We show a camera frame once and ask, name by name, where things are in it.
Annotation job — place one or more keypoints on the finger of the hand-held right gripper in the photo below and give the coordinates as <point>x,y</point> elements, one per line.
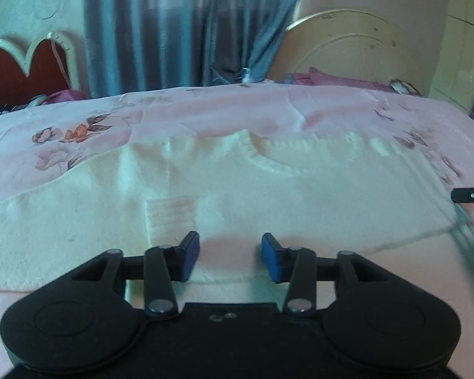
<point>472,196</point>

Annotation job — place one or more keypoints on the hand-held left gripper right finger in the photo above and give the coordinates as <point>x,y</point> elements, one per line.
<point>270,258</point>

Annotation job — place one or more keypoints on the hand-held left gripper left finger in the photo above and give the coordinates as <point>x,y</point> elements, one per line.
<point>189,256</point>

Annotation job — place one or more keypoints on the white knit sweater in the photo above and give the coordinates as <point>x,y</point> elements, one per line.
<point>308,193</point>

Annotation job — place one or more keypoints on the patterned pillow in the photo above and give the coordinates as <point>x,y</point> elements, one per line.
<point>403,87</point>

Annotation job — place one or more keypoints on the cream wardrobe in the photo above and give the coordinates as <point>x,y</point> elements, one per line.
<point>462,47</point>

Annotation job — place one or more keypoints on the pink floral bedsheet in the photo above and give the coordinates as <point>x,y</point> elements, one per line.
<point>221,106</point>

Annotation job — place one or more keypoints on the white curtain tie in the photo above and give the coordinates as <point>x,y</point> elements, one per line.
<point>246,78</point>

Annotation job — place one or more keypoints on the pink pillow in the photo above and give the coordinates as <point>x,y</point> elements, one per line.
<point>331,79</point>

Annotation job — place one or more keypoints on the cream arched headboard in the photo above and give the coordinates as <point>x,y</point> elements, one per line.
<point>347,43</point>

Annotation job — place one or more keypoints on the purple cloth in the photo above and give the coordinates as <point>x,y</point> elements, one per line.
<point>67,95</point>

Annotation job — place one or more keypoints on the blue-grey curtain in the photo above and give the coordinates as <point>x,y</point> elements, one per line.
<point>162,27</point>

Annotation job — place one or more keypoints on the red heart-shaped headboard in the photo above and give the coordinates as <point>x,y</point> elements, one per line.
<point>19,83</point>

